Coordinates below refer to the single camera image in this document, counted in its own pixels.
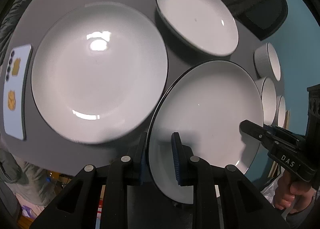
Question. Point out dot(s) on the white ribbed small bowl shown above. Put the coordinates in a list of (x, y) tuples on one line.
[(266, 62), (268, 97), (280, 111)]

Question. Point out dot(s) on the large white plate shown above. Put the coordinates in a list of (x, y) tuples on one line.
[(99, 72)]

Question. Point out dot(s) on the black mesh office chair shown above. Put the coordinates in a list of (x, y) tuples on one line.
[(264, 18)]

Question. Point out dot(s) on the person's right hand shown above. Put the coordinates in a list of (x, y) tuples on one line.
[(287, 191)]

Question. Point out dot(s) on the white plate with black rim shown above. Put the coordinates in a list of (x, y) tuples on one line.
[(205, 106)]

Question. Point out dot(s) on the white shallow bowl dark outside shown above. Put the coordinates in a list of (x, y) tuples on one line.
[(206, 25)]

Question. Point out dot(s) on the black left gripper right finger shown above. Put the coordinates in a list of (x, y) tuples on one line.
[(191, 170)]

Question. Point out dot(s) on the grey puffer jacket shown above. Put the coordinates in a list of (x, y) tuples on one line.
[(10, 22)]

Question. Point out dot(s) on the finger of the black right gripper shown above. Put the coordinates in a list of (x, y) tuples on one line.
[(254, 130)]

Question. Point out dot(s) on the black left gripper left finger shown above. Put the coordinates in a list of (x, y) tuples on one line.
[(123, 172)]

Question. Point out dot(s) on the light blue smartphone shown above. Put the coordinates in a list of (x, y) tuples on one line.
[(14, 90)]

